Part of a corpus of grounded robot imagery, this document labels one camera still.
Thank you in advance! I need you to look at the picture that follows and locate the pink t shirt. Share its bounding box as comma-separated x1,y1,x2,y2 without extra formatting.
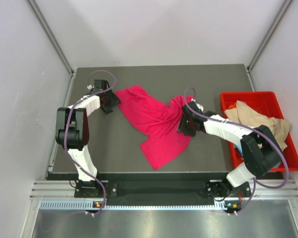
115,85,193,170

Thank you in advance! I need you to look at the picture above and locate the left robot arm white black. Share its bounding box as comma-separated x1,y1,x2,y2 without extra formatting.
55,79,120,197

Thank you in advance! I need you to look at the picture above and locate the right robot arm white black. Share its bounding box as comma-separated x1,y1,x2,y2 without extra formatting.
178,101,287,196

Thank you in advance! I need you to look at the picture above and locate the orange t shirt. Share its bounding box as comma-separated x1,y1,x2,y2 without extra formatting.
228,102,236,110

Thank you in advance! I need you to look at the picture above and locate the beige t shirt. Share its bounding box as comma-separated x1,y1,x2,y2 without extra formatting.
224,101,292,151

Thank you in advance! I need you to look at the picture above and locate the blue t shirt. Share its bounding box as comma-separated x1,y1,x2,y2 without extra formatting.
234,145,244,160

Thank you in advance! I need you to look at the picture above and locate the red plastic bin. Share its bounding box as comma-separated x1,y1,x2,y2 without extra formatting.
221,91,298,172

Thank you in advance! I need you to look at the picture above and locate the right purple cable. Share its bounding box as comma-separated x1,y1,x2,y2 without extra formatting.
183,86,291,216

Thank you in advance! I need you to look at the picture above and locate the purple cable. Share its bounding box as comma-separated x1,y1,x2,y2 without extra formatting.
183,86,291,216
63,69,117,215

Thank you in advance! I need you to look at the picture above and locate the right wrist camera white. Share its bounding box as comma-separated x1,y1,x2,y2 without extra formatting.
189,99,204,113

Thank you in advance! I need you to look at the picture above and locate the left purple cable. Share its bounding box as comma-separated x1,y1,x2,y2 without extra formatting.
63,69,117,215

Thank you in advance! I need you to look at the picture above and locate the slotted cable duct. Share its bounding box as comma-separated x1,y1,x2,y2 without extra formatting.
40,200,239,211

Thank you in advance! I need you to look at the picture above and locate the aluminium frame rail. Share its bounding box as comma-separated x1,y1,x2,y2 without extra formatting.
30,180,298,200

